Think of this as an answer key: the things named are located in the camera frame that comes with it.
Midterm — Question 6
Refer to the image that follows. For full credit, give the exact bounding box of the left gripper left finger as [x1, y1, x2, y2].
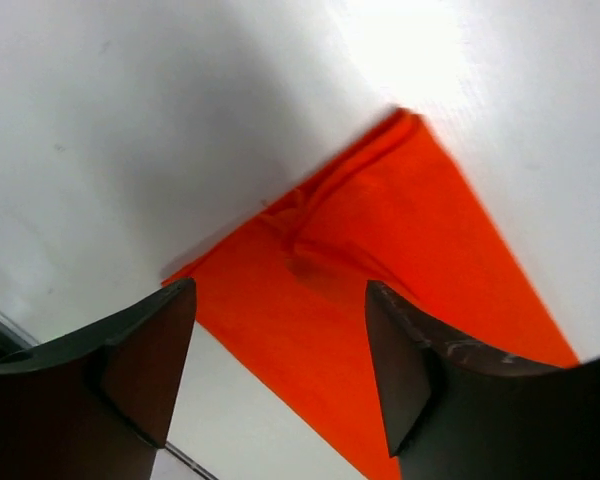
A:
[0, 279, 196, 479]

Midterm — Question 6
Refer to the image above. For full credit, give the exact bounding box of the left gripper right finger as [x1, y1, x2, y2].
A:
[365, 282, 600, 479]

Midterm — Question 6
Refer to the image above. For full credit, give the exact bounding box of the orange t-shirt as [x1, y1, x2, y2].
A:
[174, 108, 578, 479]

